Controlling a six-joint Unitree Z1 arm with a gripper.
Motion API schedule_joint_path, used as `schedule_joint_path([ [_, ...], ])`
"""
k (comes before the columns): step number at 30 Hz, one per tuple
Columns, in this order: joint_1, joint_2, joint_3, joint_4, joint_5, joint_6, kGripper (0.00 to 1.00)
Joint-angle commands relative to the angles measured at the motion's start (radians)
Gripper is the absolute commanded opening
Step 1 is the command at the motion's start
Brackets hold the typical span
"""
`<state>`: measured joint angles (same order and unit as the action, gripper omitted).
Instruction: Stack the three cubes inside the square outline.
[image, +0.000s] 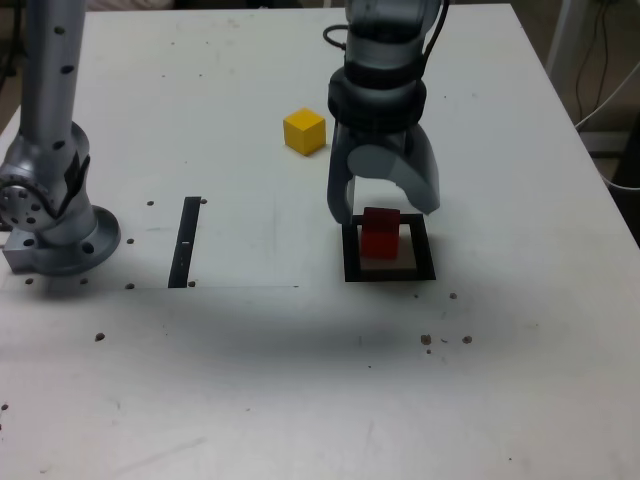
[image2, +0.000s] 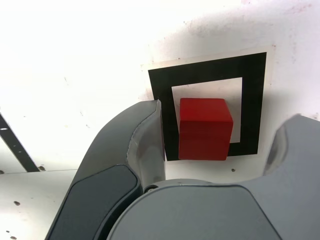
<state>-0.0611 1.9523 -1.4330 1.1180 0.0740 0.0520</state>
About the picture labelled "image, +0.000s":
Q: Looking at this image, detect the red cube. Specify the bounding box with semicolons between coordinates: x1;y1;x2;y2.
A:
360;206;401;262

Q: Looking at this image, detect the black tape strip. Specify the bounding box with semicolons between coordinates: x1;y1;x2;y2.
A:
167;196;202;290

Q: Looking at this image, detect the black tape square outline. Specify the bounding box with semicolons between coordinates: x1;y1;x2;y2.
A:
340;213;437;283

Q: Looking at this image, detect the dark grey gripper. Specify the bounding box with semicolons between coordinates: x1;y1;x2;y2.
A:
325;124;442;227

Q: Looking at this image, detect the yellow cube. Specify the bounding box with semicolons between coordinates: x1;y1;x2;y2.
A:
282;107;327;158

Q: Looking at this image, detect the white cable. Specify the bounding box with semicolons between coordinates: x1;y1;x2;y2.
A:
573;63;640;191

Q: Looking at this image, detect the white frame post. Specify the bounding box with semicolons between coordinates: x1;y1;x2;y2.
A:
544;0;584;76

